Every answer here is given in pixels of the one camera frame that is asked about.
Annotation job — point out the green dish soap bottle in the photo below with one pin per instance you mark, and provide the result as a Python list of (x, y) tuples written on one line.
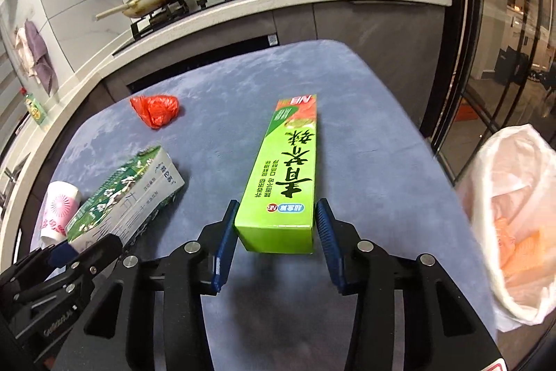
[(35, 110)]

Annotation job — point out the white plastic bin bag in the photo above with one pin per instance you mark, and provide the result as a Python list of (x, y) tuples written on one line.
[(491, 171)]

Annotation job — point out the long green cardboard box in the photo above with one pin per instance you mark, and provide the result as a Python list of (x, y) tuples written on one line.
[(282, 162)]

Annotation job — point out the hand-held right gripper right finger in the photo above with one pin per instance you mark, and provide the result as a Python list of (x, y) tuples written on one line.
[(330, 249)]

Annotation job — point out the red plastic bag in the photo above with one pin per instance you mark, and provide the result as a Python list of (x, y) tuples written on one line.
[(156, 110)]

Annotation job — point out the green and white milk carton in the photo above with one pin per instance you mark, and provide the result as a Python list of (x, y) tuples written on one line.
[(126, 197)]

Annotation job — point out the black gas stove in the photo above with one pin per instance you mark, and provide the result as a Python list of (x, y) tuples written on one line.
[(213, 3)]

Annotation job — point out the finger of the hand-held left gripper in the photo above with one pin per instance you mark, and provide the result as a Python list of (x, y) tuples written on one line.
[(61, 254), (104, 249)]

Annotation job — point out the purple hanging cloth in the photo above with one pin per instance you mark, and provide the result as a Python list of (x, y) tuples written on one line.
[(41, 53)]

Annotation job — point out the orange foam net sleeve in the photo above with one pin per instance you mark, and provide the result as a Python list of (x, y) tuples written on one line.
[(538, 245), (504, 238)]

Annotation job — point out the steel kitchen sink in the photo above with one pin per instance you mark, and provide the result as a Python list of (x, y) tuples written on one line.
[(11, 179)]

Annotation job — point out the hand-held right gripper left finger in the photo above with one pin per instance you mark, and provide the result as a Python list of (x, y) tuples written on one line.
[(223, 249)]

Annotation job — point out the pink floral paper cup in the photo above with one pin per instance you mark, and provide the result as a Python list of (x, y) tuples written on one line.
[(58, 208)]

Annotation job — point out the glass sliding door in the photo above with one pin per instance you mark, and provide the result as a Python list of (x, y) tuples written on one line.
[(499, 49)]

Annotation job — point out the white hanging cloth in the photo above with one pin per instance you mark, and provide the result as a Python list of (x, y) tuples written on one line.
[(24, 49)]

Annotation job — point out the black built-in appliance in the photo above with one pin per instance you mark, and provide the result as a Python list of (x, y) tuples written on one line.
[(195, 62)]

